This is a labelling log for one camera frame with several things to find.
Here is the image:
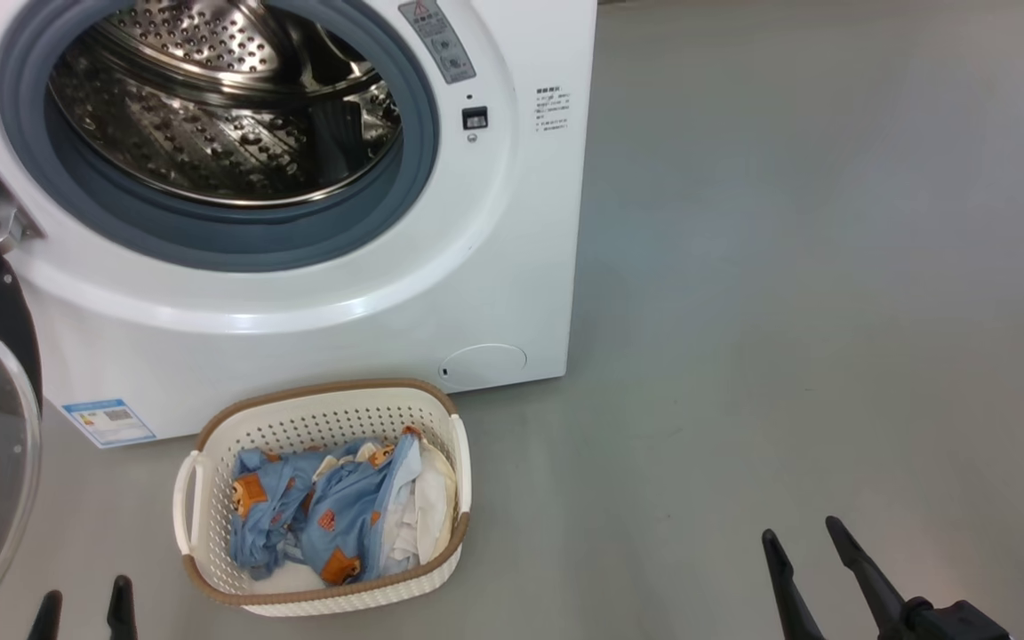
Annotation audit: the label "blue garment cream lining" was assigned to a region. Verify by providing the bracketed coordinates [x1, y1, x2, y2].
[294, 427, 458, 586]

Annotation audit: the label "cream laundry basket brown rim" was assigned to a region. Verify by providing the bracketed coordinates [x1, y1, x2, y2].
[172, 379, 473, 618]

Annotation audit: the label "white front-load washing machine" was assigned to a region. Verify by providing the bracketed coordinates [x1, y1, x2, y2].
[0, 0, 598, 443]

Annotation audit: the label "blue garment orange bears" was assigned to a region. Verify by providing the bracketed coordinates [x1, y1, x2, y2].
[229, 447, 322, 579]

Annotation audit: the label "blue energy label sticker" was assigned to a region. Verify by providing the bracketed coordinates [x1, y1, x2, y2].
[61, 398, 157, 448]

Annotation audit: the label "grey warning sticker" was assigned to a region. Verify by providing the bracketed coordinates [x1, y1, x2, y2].
[398, 0, 477, 85]

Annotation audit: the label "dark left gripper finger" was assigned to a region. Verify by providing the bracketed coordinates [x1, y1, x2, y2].
[107, 575, 138, 640]
[28, 589, 63, 640]

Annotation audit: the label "round white filter cover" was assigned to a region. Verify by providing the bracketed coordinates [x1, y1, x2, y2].
[439, 343, 528, 388]

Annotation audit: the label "black printed text label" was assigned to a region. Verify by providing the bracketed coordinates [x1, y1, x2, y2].
[534, 85, 573, 134]

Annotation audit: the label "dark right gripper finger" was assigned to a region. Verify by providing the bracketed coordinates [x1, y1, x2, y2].
[762, 529, 826, 640]
[826, 516, 913, 640]

